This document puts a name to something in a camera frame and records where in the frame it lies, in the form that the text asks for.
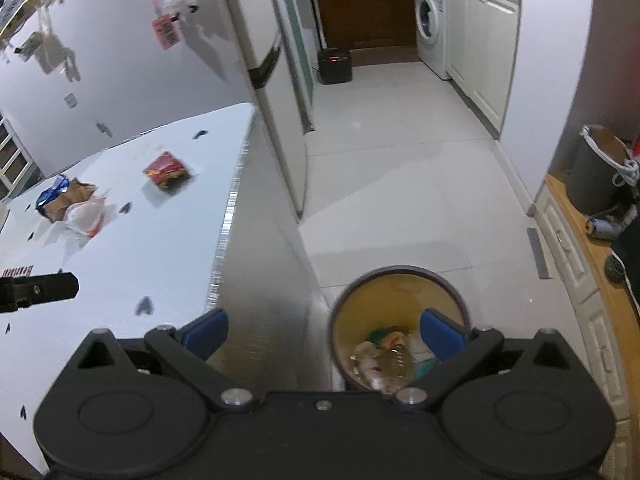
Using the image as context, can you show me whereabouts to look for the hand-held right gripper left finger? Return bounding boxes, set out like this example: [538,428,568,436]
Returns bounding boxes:
[65,309,258,413]

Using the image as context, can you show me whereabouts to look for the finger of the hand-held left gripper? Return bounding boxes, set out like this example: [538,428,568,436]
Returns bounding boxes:
[0,271,80,314]

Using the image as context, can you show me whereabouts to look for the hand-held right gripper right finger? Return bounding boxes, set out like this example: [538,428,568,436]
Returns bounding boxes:
[390,309,583,411]

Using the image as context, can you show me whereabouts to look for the white and orange plastic wrapper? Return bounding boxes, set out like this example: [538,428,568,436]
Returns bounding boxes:
[63,197,109,238]

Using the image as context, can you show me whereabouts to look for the blue snack packet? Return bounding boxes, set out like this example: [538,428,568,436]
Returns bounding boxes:
[36,174,72,212]

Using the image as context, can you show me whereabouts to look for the brown paper bag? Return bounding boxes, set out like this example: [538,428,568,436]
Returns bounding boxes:
[47,179,99,222]

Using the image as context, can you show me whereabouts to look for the brown-rimmed beige waste bin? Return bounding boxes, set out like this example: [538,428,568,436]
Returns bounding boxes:
[328,266,471,392]

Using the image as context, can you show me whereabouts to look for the red snack packet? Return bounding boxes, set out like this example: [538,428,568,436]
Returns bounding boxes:
[143,151,194,191]

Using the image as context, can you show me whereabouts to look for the clear plastic bottle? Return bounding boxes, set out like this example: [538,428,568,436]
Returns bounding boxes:
[377,344,417,391]

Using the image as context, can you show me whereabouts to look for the silver-sided white table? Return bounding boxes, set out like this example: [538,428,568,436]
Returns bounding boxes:
[0,102,346,476]

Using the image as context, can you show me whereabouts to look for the white drawer cabinet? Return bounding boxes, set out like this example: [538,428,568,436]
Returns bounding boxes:
[0,117,41,202]

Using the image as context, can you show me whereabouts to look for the low white wood-topped cabinet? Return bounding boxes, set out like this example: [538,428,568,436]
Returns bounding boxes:
[531,174,640,428]

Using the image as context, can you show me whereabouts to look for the small black wheel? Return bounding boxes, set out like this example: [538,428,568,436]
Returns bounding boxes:
[605,255,629,282]

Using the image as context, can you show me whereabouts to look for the dark bear print cloth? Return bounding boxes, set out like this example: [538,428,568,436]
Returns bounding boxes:
[609,220,640,323]

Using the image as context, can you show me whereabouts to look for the grey bucket with white liner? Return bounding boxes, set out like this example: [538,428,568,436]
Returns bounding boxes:
[566,125,640,217]

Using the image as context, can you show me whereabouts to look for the white refrigerator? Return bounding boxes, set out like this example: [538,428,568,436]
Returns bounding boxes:
[219,0,317,219]

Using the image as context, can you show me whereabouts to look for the pink hanging tag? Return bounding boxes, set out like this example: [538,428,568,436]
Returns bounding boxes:
[151,15,182,51]

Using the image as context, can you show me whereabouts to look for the black floor heater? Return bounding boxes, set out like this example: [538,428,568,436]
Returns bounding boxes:
[317,48,354,85]

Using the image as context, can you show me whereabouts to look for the white kitchen cabinets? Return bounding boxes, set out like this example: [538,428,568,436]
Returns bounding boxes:
[446,0,521,135]

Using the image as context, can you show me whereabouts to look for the white washing machine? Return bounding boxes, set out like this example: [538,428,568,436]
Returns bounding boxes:
[413,0,452,81]

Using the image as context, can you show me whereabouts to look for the brown wooden door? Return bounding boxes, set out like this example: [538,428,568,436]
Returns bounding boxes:
[309,0,419,52]

